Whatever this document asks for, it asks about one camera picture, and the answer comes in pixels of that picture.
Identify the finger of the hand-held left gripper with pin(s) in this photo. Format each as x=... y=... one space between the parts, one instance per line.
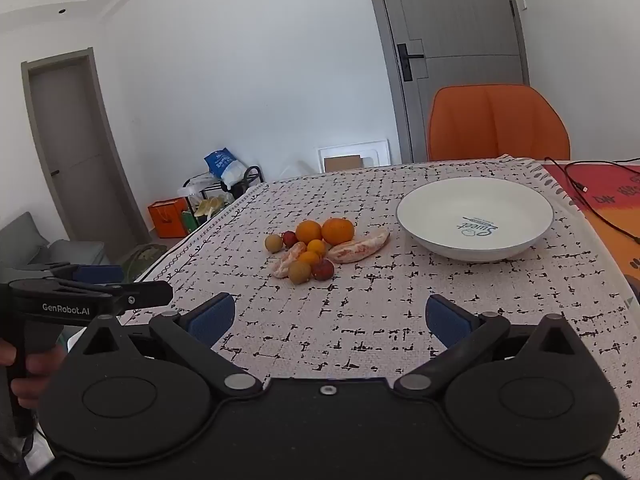
x=145 y=294
x=100 y=275

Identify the blue and white bag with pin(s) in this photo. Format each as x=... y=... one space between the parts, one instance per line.
x=222 y=162

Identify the cardboard piece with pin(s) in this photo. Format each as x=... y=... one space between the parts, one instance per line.
x=345 y=163

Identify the white plate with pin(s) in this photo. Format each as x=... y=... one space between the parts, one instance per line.
x=440 y=210

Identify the white framed board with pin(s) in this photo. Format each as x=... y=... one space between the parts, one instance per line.
x=372 y=149

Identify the long peeled pomelo segment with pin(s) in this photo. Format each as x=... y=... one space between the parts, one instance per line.
x=360 y=251

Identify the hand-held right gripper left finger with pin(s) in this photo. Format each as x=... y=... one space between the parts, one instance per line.
x=212 y=317

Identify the orange paper bag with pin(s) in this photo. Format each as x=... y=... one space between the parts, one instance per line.
x=167 y=217

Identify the red lychee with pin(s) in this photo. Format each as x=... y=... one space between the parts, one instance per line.
x=323 y=270
x=289 y=239

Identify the green patterned bag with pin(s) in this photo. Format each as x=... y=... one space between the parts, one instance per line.
x=145 y=260

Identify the large orange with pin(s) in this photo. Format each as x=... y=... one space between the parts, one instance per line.
x=337 y=231

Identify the person's left hand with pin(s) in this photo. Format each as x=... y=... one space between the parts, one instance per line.
x=42 y=362

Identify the brown longan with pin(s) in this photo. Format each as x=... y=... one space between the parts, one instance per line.
x=273 y=243
x=299 y=273

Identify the clear bag with yellow contents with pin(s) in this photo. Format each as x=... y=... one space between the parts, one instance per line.
x=207 y=205

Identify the brown-framed door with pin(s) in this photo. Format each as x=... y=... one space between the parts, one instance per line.
x=85 y=160

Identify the grey door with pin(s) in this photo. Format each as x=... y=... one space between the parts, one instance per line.
x=460 y=10

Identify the black metal rack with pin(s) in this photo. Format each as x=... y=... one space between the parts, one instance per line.
x=253 y=171

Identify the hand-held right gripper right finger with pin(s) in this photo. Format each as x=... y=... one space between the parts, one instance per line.
x=447 y=320

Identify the wide peeled pomelo segment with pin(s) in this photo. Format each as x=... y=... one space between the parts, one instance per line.
x=281 y=266

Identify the orange chair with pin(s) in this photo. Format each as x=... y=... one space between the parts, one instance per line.
x=500 y=120

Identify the medium orange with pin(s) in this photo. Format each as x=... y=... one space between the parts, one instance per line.
x=308 y=231

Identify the grey sofa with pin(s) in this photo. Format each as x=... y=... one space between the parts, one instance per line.
x=25 y=240

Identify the small kumquat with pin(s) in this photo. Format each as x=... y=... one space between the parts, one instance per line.
x=308 y=257
x=316 y=247

